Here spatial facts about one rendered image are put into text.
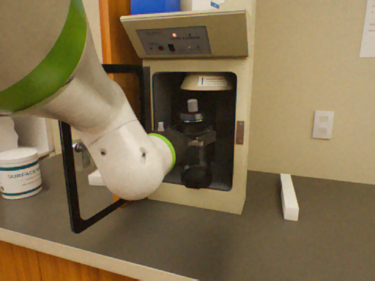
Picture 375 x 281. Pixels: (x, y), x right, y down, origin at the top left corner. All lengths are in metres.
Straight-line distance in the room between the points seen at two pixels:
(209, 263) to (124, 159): 0.36
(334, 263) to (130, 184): 0.52
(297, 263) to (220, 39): 0.57
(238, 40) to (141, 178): 0.43
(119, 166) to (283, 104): 0.88
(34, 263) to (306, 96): 1.12
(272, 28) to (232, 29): 0.52
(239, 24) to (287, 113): 0.61
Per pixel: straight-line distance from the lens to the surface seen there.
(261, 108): 1.20
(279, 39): 1.19
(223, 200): 0.86
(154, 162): 0.45
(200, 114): 0.75
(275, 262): 0.72
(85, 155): 0.66
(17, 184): 1.09
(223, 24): 0.68
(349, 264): 0.78
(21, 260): 1.02
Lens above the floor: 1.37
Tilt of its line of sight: 14 degrees down
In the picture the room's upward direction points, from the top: straight up
